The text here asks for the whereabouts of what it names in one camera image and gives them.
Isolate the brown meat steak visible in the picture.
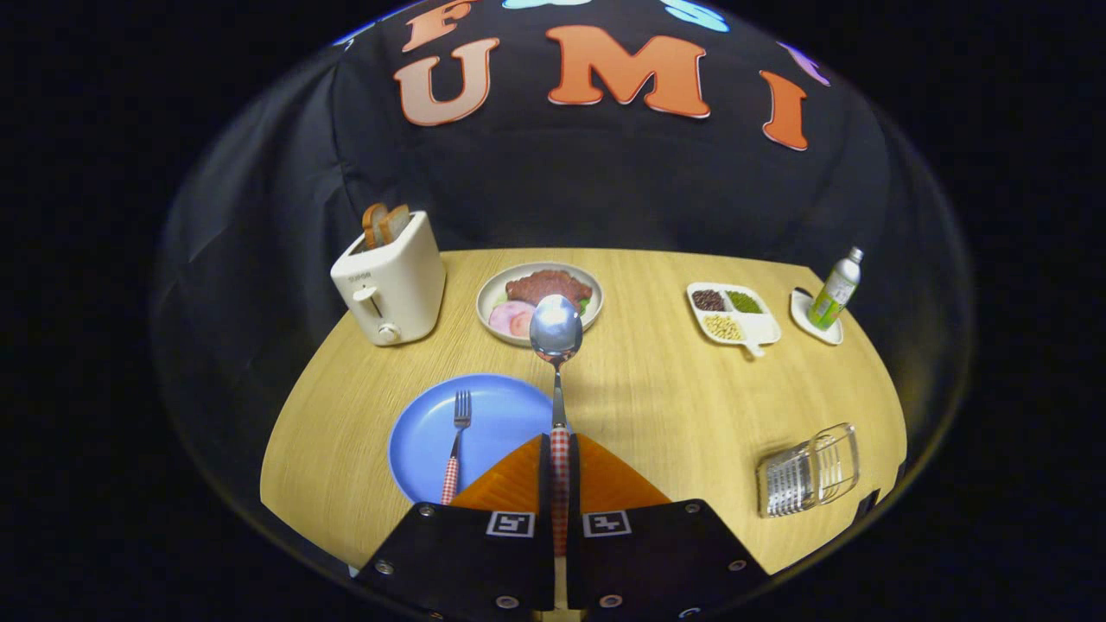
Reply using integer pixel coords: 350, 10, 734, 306
505, 270, 594, 308

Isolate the grey round food plate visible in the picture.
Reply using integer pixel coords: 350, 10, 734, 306
476, 262, 605, 348

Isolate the fork with red checked handle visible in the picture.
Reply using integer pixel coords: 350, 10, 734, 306
441, 390, 473, 505

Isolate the spoon with red checked handle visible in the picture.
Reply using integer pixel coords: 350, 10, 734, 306
529, 294, 584, 559

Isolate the silver bottle with green label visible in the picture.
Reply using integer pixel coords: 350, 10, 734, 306
808, 246, 864, 331

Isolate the white divided dish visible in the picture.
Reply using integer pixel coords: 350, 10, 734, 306
686, 282, 783, 358

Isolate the black backdrop cloth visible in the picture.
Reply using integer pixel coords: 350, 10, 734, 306
154, 0, 973, 554

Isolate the small white coaster dish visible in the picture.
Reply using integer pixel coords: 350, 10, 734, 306
790, 288, 845, 346

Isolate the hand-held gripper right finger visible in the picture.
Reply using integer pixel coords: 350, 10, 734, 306
566, 434, 770, 621

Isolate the blue round plate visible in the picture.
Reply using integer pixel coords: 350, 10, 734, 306
388, 373, 558, 505

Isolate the white toaster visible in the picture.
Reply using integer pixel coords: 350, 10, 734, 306
330, 210, 447, 347

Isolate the metal cutlery basket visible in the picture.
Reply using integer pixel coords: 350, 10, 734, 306
757, 422, 861, 519

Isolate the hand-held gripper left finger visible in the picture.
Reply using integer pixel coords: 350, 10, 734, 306
354, 434, 556, 621

